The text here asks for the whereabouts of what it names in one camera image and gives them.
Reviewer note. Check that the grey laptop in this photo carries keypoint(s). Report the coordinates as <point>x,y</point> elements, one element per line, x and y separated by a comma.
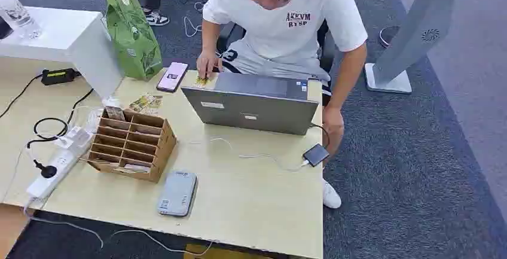
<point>253,106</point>

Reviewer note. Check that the clear plastic bottle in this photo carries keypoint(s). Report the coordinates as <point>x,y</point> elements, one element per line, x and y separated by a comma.
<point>16,11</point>

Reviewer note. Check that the wooden card box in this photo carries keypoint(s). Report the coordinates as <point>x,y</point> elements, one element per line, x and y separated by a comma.
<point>134,144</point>

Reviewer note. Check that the white power strip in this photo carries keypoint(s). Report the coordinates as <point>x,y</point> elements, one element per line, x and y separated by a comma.
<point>55,170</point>

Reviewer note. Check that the grey stand with white base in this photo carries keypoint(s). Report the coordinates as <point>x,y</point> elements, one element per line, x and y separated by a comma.
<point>416,31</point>

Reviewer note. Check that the yellow card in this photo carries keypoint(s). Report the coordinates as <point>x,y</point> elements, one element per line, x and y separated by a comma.
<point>201,81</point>

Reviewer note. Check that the black plug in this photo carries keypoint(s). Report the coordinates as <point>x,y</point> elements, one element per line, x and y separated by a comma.
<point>45,170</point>

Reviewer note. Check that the black power adapter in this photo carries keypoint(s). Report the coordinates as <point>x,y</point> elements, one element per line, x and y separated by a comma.
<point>58,76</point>

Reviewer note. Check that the card in box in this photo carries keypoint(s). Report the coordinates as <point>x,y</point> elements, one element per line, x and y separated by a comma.
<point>115,112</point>

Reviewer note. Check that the white box shelf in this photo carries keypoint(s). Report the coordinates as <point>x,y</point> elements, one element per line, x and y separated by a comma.
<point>67,43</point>

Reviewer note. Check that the pink smartphone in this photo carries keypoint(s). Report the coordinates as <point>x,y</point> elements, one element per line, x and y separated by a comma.
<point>172,76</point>

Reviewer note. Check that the grey card reader device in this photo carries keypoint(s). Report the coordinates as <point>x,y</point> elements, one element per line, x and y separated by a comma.
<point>177,193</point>

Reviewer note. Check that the green shopping bag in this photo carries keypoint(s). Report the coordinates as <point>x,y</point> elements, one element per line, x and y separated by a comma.
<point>132,35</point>

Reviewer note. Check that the stack of printed cards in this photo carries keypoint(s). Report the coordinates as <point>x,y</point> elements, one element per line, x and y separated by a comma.
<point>145,104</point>

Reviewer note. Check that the person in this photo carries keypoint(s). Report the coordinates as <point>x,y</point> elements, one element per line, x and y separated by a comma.
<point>285,35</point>

